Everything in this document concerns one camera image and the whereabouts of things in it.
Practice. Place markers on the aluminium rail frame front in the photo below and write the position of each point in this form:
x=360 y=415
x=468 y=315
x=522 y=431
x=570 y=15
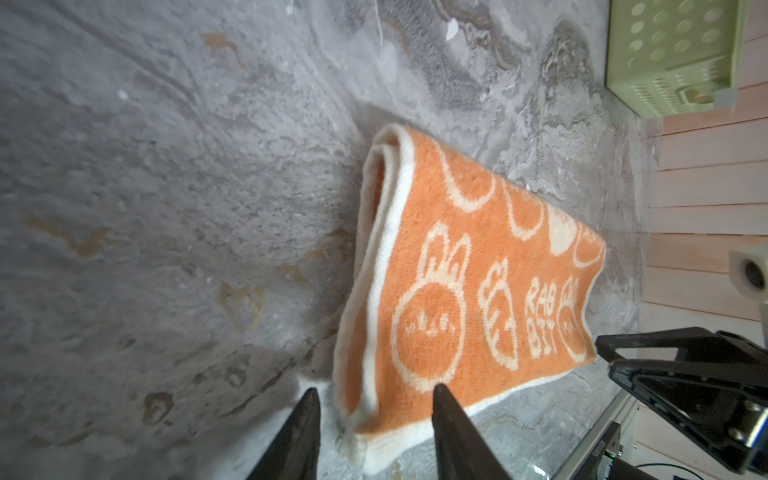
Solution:
x=610 y=439

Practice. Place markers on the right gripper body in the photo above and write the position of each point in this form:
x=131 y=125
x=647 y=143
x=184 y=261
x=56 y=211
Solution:
x=742 y=446

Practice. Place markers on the orange patterned towel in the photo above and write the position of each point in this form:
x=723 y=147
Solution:
x=461 y=278

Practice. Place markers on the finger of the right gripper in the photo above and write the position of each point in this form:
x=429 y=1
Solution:
x=686 y=395
x=688 y=345

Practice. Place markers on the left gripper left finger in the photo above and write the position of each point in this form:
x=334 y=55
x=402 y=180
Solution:
x=293 y=454

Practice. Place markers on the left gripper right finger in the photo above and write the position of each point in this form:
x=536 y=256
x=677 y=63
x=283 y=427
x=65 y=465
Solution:
x=461 y=452

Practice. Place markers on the yellow-green plastic basket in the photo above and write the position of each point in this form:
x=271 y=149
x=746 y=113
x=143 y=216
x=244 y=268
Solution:
x=667 y=58

